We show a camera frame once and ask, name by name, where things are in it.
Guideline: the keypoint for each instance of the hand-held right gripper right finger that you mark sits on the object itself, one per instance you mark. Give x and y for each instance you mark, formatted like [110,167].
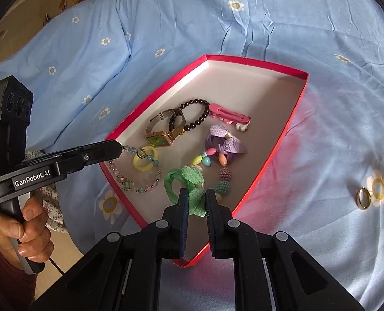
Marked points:
[211,223]

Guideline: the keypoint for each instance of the pink hair clip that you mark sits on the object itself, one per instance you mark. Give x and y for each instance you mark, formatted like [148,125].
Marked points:
[224,111]

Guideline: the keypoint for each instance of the person's left forearm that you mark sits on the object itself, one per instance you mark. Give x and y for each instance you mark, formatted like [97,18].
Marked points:
[4,285]

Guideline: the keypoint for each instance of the red cardboard box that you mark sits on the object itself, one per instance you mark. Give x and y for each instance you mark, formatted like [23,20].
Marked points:
[260,110]

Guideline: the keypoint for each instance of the person's left hand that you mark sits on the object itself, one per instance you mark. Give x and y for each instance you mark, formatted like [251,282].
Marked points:
[33,230]

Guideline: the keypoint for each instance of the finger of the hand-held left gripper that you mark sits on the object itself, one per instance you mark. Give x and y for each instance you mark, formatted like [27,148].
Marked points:
[107,149]

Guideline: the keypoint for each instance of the green-faced wrist watch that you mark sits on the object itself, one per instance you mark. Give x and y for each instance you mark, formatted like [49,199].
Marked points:
[158,140]

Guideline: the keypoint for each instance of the floral print cloth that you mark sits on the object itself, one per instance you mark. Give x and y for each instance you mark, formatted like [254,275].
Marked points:
[54,207]

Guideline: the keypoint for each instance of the light blue flowered duvet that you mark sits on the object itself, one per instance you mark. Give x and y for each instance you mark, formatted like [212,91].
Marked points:
[276,22]

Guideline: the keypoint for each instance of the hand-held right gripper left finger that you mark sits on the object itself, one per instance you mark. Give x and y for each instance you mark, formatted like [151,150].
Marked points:
[184,220]

